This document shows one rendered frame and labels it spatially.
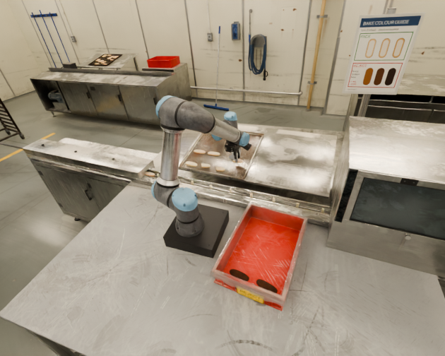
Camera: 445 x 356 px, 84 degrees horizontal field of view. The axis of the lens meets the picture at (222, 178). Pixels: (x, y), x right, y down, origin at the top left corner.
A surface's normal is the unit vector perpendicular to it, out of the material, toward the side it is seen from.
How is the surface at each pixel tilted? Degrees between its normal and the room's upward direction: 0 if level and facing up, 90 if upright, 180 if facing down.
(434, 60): 90
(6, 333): 0
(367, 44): 90
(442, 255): 90
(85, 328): 0
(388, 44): 90
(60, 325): 0
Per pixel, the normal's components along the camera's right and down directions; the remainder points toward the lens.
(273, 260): -0.07, -0.80
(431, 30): -0.38, 0.58
